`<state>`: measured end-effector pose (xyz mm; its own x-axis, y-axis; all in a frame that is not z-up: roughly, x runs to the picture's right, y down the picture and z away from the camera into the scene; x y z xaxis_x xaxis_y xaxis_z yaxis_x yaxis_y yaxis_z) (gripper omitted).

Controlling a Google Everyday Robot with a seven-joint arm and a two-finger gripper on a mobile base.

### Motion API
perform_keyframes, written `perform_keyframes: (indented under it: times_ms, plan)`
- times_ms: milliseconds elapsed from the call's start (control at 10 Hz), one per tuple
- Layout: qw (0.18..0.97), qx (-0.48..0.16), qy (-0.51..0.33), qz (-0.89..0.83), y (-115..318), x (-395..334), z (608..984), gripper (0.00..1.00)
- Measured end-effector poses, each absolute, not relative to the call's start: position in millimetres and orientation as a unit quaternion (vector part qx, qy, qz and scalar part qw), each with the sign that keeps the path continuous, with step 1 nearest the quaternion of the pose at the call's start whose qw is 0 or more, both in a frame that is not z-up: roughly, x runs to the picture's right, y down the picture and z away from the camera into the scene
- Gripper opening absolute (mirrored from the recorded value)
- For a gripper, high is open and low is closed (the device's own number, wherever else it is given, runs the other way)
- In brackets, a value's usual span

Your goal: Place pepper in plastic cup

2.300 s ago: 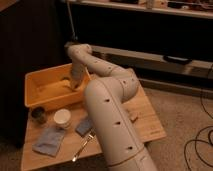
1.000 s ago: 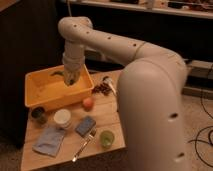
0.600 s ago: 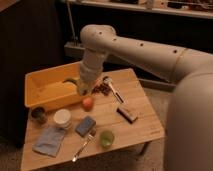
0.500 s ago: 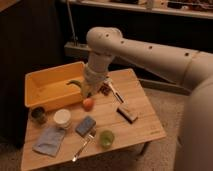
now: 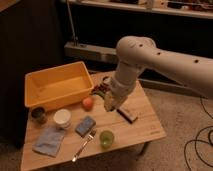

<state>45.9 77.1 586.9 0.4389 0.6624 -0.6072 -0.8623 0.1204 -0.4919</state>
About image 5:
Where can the metal pole stand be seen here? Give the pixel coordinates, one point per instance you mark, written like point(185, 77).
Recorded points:
point(74, 37)

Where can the yellow plastic bin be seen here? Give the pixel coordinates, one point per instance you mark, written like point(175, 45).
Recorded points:
point(57, 87)

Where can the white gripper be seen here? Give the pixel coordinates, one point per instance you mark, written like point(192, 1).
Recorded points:
point(117, 94)

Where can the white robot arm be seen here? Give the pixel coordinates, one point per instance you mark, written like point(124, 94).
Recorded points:
point(138, 53)

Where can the orange peach fruit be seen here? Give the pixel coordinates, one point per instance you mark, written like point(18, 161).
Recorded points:
point(88, 103)

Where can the low wooden shelf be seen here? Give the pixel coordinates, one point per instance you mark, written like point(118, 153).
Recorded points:
point(100, 53)

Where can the white paper cup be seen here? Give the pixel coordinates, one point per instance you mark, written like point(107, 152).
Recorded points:
point(62, 118)

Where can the blue sponge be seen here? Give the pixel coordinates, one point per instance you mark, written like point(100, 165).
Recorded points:
point(85, 126)

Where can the green plastic cup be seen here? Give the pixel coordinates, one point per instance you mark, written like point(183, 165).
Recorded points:
point(106, 139)

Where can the upper shelf board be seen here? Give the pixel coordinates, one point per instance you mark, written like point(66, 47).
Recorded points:
point(147, 7)

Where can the blue folded cloth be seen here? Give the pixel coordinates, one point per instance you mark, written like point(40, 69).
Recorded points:
point(49, 141)

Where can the dark red pepper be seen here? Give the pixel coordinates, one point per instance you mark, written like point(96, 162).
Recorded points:
point(100, 90)

